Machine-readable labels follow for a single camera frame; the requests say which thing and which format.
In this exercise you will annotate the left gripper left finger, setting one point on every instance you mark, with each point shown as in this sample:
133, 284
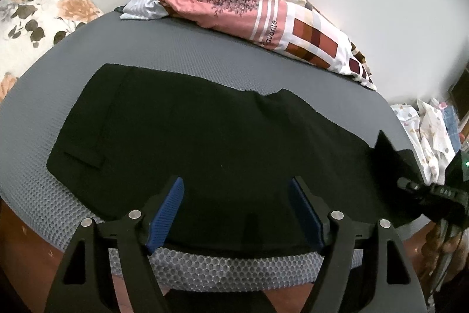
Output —
84, 283

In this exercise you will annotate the floral white pillow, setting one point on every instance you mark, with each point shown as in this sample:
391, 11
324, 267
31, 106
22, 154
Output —
29, 28

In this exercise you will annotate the person right hand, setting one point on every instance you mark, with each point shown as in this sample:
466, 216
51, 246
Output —
434, 247

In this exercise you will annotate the brown wooden furniture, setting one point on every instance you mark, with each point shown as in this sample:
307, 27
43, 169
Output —
459, 94

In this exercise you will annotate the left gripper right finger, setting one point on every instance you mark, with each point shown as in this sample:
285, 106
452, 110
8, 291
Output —
365, 267

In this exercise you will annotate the pink patterned blanket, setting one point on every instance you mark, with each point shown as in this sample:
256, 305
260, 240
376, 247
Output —
293, 28

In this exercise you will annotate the white dotted cloth pile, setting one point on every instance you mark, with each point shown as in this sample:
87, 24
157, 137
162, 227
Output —
433, 132

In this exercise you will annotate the light blue striped cloth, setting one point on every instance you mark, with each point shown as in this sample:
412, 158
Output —
143, 10

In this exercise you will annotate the black pants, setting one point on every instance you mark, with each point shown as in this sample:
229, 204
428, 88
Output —
132, 128

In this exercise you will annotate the grey mesh mattress pad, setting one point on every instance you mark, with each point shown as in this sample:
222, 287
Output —
35, 109

